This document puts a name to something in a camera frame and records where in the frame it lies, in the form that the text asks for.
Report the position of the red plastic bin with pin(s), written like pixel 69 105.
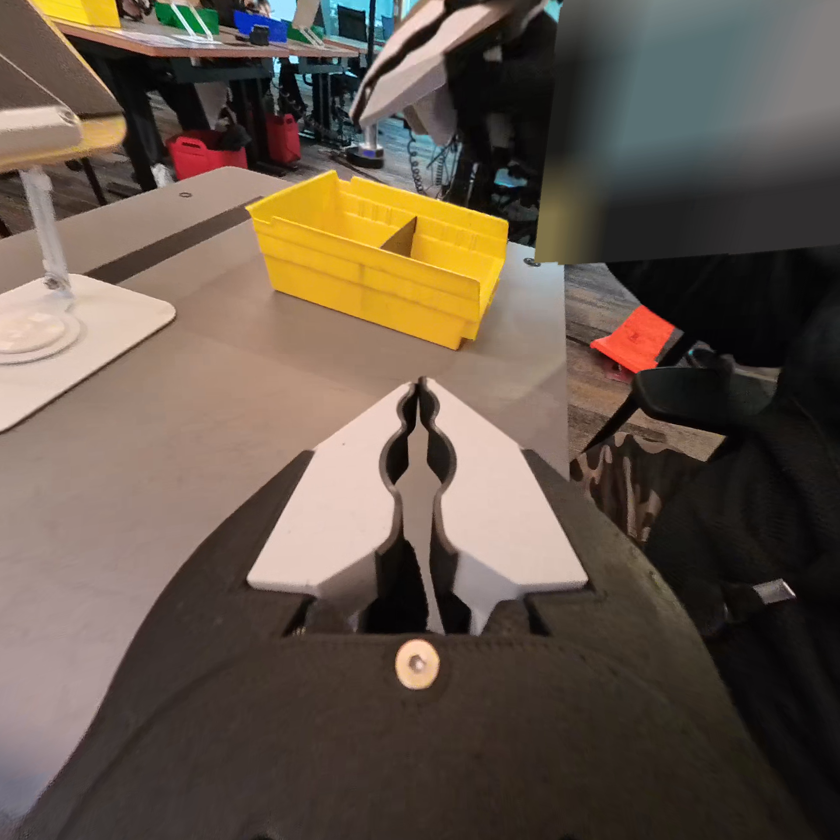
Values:
pixel 283 138
pixel 203 157

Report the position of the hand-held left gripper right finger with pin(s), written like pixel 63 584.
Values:
pixel 512 525

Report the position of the black chair armrest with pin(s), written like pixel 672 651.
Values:
pixel 702 390

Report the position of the white flat device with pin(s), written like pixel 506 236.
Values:
pixel 33 134

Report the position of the yellow plastic bin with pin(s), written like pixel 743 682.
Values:
pixel 367 295

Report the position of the small yellow bin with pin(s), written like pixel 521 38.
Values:
pixel 79 12

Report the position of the small blue bin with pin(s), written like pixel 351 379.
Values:
pixel 246 23

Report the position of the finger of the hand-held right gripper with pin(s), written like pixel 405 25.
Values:
pixel 420 72
pixel 377 62

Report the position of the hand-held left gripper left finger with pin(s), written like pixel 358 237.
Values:
pixel 328 525

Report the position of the camouflage pants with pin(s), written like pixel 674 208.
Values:
pixel 623 485

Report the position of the green plastic bin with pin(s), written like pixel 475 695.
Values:
pixel 197 16

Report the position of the cardboard bin divider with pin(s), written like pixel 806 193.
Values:
pixel 400 239

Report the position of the white stand with clear arms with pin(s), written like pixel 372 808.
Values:
pixel 118 321

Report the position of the red plastic piece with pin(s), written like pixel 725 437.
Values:
pixel 633 341

